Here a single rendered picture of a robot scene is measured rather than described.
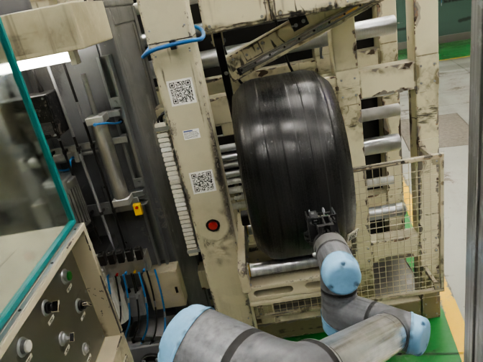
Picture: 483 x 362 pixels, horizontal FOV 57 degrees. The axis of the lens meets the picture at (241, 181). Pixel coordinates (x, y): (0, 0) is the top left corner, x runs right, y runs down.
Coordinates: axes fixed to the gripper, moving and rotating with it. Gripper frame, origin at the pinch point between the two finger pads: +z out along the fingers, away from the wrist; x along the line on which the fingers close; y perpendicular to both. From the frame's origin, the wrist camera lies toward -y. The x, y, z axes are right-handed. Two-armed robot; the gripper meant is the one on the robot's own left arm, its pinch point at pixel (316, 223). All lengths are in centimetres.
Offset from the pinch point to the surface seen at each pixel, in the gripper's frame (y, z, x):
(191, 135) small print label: 26.9, 19.2, 31.6
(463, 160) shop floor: -81, 280, -168
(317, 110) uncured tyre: 29.1, 7.3, -5.2
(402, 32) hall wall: 27, 902, -334
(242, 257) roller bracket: -16.1, 19.7, 23.8
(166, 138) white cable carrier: 27, 20, 40
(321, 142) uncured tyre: 21.4, 2.4, -4.6
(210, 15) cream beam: 61, 41, 20
